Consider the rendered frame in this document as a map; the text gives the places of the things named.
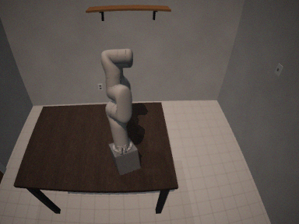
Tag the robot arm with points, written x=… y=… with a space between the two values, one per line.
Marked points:
x=118 y=89

